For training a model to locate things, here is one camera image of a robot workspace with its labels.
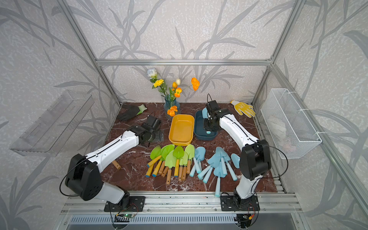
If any blue shovel pair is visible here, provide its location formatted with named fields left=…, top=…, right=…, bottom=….
left=194, top=147, right=202, bottom=173
left=189, top=147, right=206, bottom=177

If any blue plastic shovel front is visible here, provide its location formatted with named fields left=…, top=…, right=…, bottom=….
left=214, top=163, right=227, bottom=197

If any aluminium frame rail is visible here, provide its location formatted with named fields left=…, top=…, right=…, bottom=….
left=61, top=191, right=302, bottom=215

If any light green shovel wooden handle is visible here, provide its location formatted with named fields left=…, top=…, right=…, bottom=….
left=178, top=152, right=188, bottom=181

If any glass flower vase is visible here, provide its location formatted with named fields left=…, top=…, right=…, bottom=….
left=163, top=95, right=181, bottom=120

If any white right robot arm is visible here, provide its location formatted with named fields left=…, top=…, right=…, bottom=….
left=204, top=100, right=271, bottom=201

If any green pointed shovel yellow handle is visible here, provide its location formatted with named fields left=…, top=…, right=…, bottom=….
left=173, top=146, right=184, bottom=177

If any yellow storage box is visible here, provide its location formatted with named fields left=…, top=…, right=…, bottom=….
left=169, top=114, right=195, bottom=146

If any light green square shovel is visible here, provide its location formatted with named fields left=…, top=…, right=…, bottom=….
left=165, top=150, right=176, bottom=185

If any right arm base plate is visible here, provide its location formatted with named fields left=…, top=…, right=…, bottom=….
left=220, top=192, right=260, bottom=212

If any black green work glove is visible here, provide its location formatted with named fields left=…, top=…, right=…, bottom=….
left=117, top=104, right=147, bottom=122

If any blue plastic shovel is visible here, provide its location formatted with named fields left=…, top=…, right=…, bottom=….
left=197, top=153, right=221, bottom=184
left=214, top=163, right=227, bottom=197
left=231, top=153, right=240, bottom=169
left=216, top=147, right=238, bottom=181
left=203, top=153, right=221, bottom=184

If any dark teal storage box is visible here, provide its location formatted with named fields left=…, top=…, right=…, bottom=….
left=194, top=111, right=218, bottom=141

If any artificial flower bouquet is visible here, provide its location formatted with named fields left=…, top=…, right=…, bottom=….
left=147, top=67, right=201, bottom=117

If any white wire mesh basket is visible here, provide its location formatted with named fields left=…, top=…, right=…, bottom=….
left=261, top=88, right=322, bottom=159

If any green rake wooden handle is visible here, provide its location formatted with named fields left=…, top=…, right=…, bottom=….
left=112, top=161, right=121, bottom=170

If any clear plastic wall shelf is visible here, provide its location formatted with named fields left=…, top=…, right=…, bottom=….
left=10, top=90, right=94, bottom=157

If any yellow dotted work glove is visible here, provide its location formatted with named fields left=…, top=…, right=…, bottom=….
left=230, top=100, right=256, bottom=118

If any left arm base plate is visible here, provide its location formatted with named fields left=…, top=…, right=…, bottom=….
left=104, top=196, right=146, bottom=212

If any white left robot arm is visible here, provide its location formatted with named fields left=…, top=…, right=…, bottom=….
left=62, top=116, right=161, bottom=209

